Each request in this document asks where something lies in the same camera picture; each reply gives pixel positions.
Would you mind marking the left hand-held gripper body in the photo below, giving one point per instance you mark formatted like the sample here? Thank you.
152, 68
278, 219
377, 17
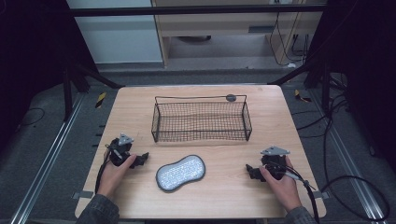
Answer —
119, 151

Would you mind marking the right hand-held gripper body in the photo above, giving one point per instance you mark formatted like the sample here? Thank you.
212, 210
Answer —
274, 162

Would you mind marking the person's left hand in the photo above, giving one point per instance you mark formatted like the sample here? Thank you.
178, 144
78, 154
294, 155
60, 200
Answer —
113, 176

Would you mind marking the person's right hand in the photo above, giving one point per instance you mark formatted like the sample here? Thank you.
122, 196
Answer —
282, 188

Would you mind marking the grey oval sponge pad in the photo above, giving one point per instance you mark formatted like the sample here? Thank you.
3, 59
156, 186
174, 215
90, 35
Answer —
181, 172

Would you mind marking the yellow black striped tape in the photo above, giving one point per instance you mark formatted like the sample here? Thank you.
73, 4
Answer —
301, 96
100, 100

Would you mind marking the black metal stand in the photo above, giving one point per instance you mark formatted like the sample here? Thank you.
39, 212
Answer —
67, 93
323, 84

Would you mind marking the white cabinet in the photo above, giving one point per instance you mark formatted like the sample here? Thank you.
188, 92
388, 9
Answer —
120, 34

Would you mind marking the black curtain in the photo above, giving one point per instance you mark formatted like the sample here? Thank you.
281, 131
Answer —
364, 71
31, 62

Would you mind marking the black horizontal bar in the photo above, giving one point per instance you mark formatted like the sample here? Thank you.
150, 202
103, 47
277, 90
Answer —
193, 10

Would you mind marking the grey metal table bracket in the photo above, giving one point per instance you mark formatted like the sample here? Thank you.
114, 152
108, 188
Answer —
82, 195
320, 195

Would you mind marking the aluminium floor rail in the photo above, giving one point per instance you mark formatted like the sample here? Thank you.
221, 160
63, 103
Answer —
351, 174
46, 164

